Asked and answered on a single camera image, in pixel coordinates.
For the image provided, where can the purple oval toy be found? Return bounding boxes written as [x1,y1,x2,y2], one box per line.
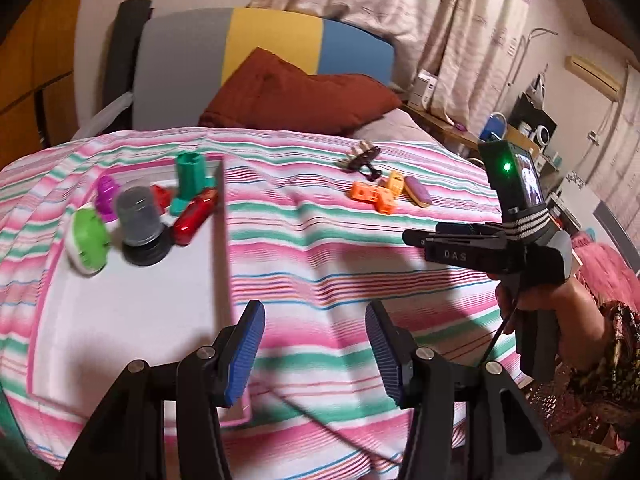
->
[404,176,433,208]

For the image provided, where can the orange cube blocks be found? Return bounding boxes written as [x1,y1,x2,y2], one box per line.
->
[348,182,396,214]

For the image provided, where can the dark brown flower piece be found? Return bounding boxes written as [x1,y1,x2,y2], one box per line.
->
[337,140,382,182]

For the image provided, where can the grey cylinder black base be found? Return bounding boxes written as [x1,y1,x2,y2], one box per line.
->
[115,181,172,266]

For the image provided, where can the green white round toy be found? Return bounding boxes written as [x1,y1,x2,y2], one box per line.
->
[64,206,111,275]

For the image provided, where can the red metallic capsule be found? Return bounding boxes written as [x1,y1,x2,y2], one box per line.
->
[171,188,218,246]

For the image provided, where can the magenta perforated cup toy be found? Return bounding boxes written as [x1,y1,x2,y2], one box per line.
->
[94,174,120,223]

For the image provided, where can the red puzzle piece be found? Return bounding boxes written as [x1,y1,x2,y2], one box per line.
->
[150,184,172,214]

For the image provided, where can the teal cylinder toy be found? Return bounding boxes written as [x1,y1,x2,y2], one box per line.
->
[169,152,215,217]

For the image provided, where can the person right hand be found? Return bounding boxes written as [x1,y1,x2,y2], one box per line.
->
[495,278,613,372]

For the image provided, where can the white pink-edged tray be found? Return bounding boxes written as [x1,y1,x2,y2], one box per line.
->
[24,154,254,428]

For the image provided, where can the blue container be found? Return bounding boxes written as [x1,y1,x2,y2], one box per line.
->
[478,112,508,142]

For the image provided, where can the yellow orange oval toy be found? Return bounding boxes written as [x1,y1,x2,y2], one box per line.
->
[385,170,405,198]

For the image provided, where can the wooden side table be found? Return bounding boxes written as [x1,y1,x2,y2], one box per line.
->
[402,104,540,159]

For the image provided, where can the small white box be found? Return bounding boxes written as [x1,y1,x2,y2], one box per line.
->
[408,70,437,112]

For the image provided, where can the pink green striped bedspread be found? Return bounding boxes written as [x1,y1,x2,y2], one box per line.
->
[1,128,499,479]

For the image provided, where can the beige patterned curtain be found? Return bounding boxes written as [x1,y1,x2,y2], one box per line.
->
[250,0,530,136]

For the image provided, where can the dark red cushion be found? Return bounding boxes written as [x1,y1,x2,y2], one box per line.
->
[198,48,401,136]

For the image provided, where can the wooden wardrobe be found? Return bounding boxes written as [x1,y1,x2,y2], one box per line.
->
[1,0,80,167]

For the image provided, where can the black cable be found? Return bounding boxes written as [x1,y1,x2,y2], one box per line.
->
[474,284,522,369]

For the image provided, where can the wall air conditioner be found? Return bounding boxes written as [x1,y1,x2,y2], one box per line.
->
[565,55,622,102]

